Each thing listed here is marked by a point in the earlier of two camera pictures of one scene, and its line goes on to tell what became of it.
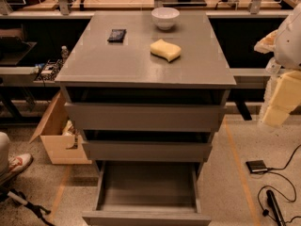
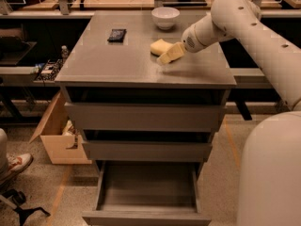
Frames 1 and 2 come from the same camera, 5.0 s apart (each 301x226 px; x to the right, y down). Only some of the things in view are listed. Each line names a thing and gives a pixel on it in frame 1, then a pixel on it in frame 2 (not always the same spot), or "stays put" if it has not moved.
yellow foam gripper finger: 285,99 to 171,55
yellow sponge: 164,50 stays put
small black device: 117,35 stays put
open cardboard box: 59,136 stays put
